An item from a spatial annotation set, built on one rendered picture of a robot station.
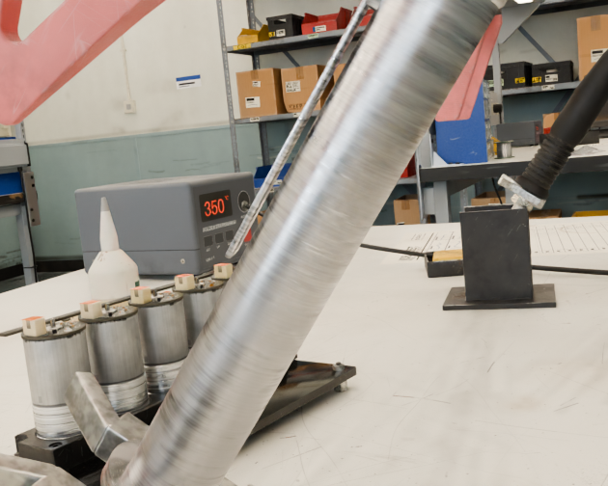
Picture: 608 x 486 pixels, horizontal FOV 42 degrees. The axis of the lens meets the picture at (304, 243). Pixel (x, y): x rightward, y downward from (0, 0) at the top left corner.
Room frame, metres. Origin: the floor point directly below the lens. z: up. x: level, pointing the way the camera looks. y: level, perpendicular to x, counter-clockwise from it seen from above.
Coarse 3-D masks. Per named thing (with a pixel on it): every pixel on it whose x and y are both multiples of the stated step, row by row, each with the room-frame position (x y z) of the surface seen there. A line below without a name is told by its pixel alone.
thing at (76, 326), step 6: (48, 324) 0.32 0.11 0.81; (60, 324) 0.32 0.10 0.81; (66, 324) 0.32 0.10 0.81; (72, 324) 0.31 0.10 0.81; (78, 324) 0.31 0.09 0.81; (84, 324) 0.31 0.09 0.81; (48, 330) 0.30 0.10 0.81; (54, 330) 0.30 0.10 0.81; (60, 330) 0.31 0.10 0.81; (72, 330) 0.30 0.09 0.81; (78, 330) 0.30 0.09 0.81; (24, 336) 0.30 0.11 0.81; (30, 336) 0.30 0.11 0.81; (42, 336) 0.30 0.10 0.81; (48, 336) 0.30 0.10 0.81; (54, 336) 0.30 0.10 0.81; (60, 336) 0.30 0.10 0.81; (66, 336) 0.30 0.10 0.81
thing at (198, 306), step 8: (216, 288) 0.37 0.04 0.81; (184, 296) 0.37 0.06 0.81; (192, 296) 0.37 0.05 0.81; (200, 296) 0.37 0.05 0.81; (208, 296) 0.37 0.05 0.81; (216, 296) 0.37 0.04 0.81; (184, 304) 0.37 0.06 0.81; (192, 304) 0.37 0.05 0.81; (200, 304) 0.37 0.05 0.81; (208, 304) 0.37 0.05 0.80; (184, 312) 0.37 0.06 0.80; (192, 312) 0.37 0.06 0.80; (200, 312) 0.37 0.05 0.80; (208, 312) 0.37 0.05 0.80; (192, 320) 0.37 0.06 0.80; (200, 320) 0.37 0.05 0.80; (192, 328) 0.37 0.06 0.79; (200, 328) 0.37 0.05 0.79; (192, 336) 0.37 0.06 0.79; (192, 344) 0.37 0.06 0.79
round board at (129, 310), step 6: (120, 306) 0.34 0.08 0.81; (126, 306) 0.34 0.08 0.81; (132, 306) 0.34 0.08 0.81; (108, 312) 0.32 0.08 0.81; (126, 312) 0.33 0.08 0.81; (132, 312) 0.33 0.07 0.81; (78, 318) 0.33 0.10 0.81; (84, 318) 0.32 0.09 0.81; (96, 318) 0.32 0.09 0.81; (102, 318) 0.32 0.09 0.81; (108, 318) 0.32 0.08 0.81; (114, 318) 0.32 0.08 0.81; (120, 318) 0.32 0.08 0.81
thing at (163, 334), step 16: (176, 304) 0.35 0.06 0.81; (144, 320) 0.34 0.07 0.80; (160, 320) 0.34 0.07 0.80; (176, 320) 0.35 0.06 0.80; (144, 336) 0.34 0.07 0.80; (160, 336) 0.34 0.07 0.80; (176, 336) 0.35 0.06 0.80; (144, 352) 0.34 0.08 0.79; (160, 352) 0.34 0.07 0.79; (176, 352) 0.35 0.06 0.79; (160, 368) 0.34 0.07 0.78; (176, 368) 0.35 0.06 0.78; (160, 384) 0.34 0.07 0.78
